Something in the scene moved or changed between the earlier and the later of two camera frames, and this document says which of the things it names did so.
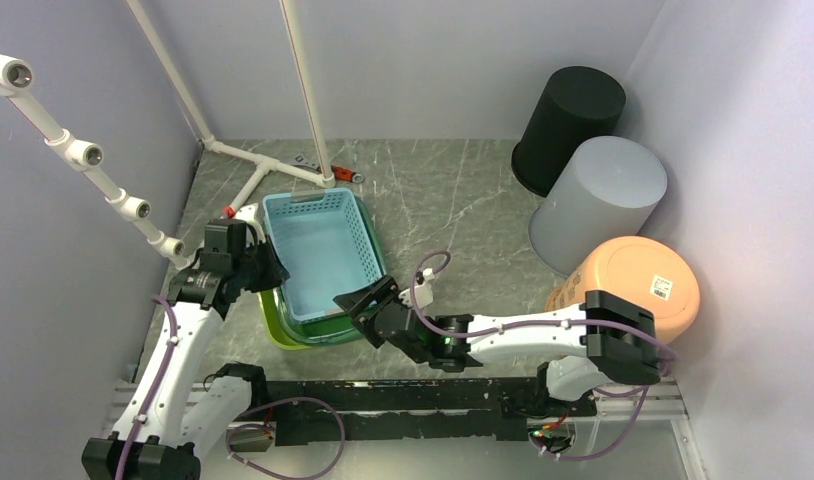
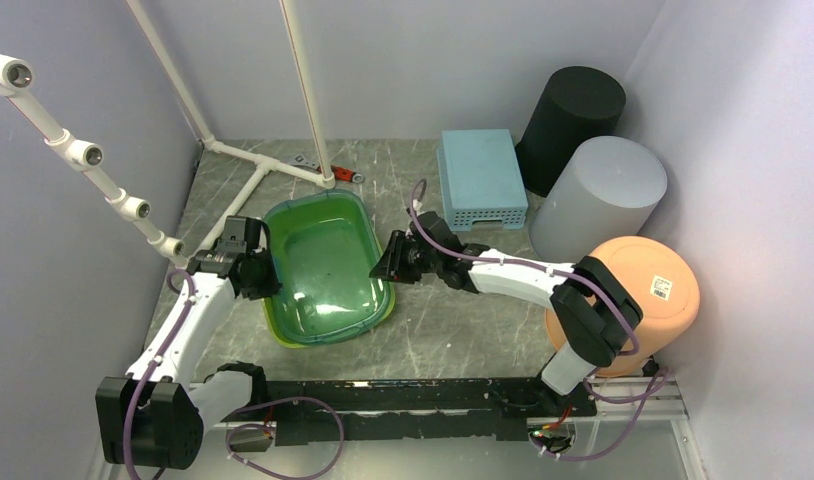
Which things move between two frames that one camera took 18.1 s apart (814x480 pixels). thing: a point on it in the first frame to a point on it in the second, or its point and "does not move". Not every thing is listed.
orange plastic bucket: x=641 y=272 does not move
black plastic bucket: x=577 y=104 does not move
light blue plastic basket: x=323 y=243 to x=480 y=179
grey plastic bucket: x=607 y=191 does not move
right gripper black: x=355 y=302 to x=390 y=266
